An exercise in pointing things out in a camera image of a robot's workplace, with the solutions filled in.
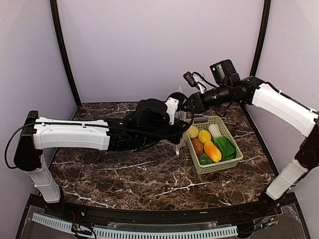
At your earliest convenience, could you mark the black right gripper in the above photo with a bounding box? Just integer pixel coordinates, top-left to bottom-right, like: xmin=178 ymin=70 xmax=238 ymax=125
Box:
xmin=185 ymin=82 xmax=232 ymax=113

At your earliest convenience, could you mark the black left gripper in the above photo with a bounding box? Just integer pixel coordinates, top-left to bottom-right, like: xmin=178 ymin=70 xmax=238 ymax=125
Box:
xmin=140 ymin=118 xmax=189 ymax=147

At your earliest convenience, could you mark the clear zip top bag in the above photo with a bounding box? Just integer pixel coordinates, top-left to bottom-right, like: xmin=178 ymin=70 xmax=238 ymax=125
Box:
xmin=171 ymin=84 xmax=192 ymax=156

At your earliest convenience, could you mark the orange yellow mango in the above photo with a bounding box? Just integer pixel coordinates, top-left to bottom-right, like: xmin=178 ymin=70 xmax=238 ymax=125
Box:
xmin=204 ymin=141 xmax=222 ymax=163

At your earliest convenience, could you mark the green white bok choy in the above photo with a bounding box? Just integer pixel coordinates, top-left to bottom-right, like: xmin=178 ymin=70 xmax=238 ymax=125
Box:
xmin=208 ymin=124 xmax=237 ymax=161

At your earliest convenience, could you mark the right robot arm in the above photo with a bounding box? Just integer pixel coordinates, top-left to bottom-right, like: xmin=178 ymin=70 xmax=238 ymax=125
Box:
xmin=190 ymin=76 xmax=319 ymax=216

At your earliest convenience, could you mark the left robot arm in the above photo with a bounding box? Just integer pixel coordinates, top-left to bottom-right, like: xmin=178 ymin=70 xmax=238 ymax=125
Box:
xmin=4 ymin=111 xmax=191 ymax=217

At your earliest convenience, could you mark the beige walnut-like food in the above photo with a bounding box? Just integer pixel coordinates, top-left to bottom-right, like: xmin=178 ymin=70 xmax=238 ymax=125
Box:
xmin=187 ymin=125 xmax=199 ymax=139

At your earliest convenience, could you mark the yellow lemon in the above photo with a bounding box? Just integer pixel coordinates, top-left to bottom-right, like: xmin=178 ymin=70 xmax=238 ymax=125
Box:
xmin=198 ymin=129 xmax=211 ymax=144

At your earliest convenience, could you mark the brown potato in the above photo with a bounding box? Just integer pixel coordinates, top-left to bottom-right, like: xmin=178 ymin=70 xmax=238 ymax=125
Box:
xmin=191 ymin=138 xmax=204 ymax=156

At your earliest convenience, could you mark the green pepper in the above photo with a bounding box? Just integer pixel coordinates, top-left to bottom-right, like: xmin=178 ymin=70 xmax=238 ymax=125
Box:
xmin=198 ymin=153 xmax=213 ymax=165

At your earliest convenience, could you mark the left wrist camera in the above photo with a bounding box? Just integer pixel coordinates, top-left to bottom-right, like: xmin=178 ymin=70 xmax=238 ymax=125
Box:
xmin=124 ymin=92 xmax=190 ymax=130

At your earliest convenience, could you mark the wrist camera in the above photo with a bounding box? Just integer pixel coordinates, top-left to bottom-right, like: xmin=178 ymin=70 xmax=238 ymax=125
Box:
xmin=183 ymin=59 xmax=241 ymax=94
xmin=124 ymin=92 xmax=190 ymax=130

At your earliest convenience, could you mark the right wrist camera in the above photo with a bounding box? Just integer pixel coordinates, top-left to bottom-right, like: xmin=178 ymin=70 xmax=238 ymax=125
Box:
xmin=183 ymin=59 xmax=241 ymax=94

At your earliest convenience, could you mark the black frame post right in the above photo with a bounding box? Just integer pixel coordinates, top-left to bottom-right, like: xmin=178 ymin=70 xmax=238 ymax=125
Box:
xmin=249 ymin=0 xmax=272 ymax=76

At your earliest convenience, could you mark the black frame post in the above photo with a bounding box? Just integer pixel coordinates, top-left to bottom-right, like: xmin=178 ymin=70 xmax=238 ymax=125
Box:
xmin=249 ymin=0 xmax=272 ymax=76
xmin=49 ymin=0 xmax=82 ymax=108

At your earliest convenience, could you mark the white slotted cable duct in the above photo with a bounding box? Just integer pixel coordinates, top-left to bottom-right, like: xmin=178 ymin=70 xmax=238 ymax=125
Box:
xmin=32 ymin=213 xmax=238 ymax=239

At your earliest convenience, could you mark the black front rail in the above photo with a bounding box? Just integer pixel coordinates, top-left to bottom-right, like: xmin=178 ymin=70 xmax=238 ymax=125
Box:
xmin=21 ymin=193 xmax=304 ymax=234

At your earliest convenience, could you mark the black frame post left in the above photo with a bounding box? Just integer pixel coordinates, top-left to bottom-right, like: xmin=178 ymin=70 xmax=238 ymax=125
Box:
xmin=49 ymin=0 xmax=82 ymax=108

